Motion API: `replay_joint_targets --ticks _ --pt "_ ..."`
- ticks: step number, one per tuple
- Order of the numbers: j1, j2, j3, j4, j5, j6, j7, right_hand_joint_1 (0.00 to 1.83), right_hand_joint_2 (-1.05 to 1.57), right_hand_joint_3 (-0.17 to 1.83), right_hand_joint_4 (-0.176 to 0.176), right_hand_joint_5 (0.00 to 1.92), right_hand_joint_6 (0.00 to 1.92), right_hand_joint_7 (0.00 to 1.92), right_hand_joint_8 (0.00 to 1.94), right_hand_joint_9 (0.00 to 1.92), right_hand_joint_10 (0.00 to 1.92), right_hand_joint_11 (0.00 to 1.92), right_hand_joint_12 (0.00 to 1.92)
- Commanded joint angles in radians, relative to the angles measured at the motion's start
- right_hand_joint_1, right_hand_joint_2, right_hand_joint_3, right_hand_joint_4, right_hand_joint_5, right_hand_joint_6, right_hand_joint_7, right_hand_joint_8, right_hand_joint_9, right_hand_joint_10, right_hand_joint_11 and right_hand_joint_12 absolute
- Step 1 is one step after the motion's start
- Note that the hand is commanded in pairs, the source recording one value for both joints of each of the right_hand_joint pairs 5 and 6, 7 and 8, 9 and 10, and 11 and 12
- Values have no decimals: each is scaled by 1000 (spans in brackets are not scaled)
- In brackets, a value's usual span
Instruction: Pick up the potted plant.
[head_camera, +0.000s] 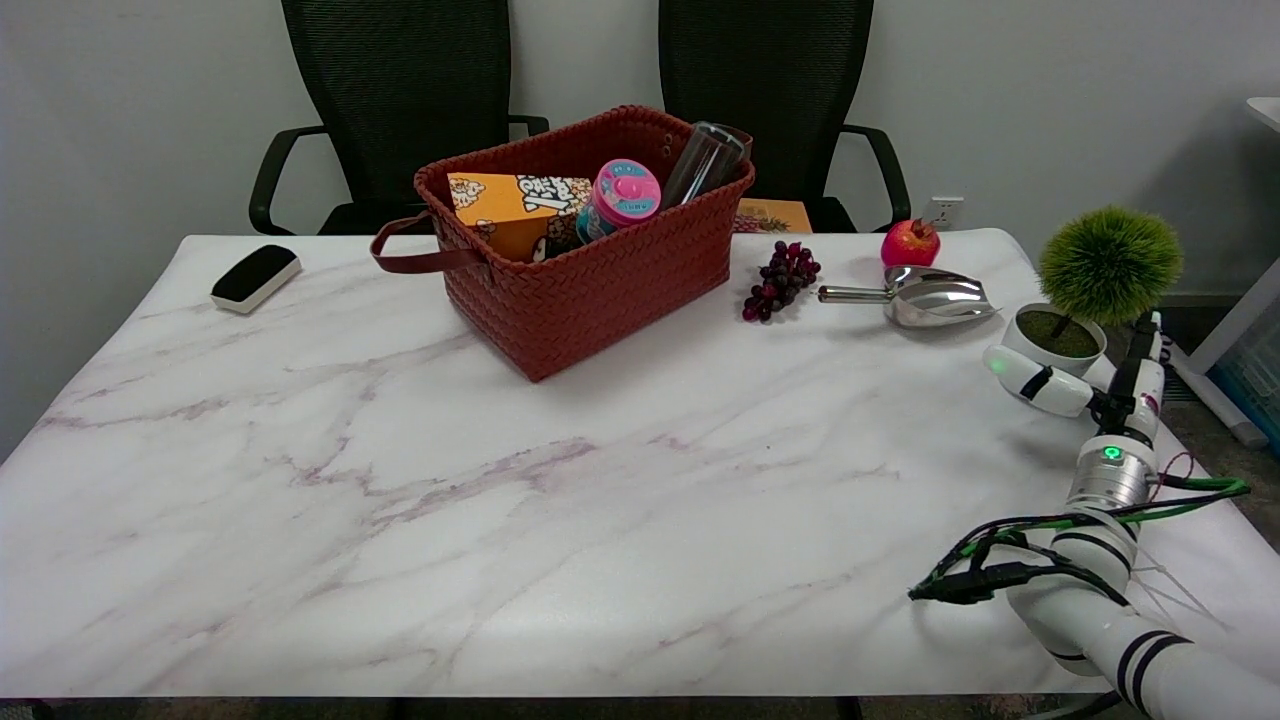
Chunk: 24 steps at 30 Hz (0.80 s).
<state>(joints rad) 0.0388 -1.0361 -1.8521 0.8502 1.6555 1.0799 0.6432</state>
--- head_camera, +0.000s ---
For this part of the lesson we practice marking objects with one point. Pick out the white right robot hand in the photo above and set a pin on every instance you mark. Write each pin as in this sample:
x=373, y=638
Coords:
x=1045, y=385

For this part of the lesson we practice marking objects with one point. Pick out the green ball plant white pot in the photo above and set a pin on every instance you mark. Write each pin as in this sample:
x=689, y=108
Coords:
x=1105, y=265

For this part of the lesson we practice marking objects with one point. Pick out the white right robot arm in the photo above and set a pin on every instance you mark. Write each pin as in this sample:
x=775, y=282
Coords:
x=1100, y=590

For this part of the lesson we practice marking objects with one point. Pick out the silver metal scoop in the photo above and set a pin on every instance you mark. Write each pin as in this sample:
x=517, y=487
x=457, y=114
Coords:
x=935, y=297

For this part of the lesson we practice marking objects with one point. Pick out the red pomegranate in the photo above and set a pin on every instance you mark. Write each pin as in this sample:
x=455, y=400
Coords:
x=908, y=245

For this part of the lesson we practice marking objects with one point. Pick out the blue storage bin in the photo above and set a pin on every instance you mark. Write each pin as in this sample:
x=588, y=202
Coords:
x=1255, y=385

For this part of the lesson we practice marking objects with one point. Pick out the dark purple grape bunch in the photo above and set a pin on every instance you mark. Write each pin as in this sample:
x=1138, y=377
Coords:
x=780, y=280

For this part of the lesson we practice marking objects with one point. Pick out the flat orange pineapple box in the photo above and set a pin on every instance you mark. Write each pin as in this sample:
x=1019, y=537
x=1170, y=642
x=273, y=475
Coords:
x=780, y=215

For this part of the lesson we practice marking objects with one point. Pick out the black mesh office chair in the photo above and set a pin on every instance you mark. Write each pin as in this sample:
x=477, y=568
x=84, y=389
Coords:
x=400, y=90
x=800, y=60

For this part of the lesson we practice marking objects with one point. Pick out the clear glass tube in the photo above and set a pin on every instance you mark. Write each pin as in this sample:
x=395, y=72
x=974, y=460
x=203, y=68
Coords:
x=700, y=165

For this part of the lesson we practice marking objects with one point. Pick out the red woven basket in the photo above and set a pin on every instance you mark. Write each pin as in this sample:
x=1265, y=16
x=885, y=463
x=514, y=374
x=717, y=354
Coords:
x=600, y=290

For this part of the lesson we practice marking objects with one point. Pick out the pink lidded jar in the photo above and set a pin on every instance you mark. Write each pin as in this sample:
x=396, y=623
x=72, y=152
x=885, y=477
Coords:
x=625, y=192

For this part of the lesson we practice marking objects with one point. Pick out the orange popcorn box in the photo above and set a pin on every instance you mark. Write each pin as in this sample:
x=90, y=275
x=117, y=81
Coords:
x=500, y=205

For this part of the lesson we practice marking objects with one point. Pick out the black white board eraser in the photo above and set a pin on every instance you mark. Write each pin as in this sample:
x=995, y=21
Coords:
x=255, y=275

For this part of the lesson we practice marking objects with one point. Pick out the white desk frame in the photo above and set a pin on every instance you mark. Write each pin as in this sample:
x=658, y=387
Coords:
x=1225, y=330

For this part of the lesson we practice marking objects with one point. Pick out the white wall socket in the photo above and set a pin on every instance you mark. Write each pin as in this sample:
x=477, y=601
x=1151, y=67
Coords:
x=944, y=212

